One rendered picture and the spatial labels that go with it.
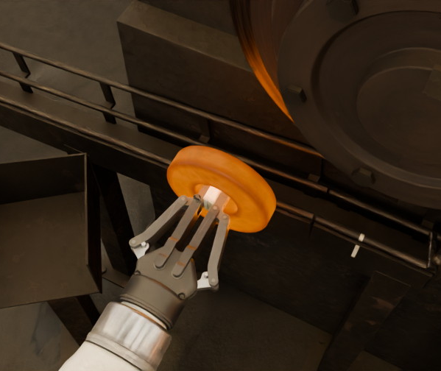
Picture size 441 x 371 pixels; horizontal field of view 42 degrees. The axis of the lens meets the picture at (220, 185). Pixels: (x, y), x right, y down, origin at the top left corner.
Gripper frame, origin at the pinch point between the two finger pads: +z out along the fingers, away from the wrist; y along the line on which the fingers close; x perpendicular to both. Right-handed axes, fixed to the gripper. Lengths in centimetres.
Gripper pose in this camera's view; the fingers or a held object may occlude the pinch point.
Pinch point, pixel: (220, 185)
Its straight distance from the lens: 78.0
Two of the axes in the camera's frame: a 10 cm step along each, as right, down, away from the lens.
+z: 4.6, -7.8, 4.3
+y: 8.9, 3.9, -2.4
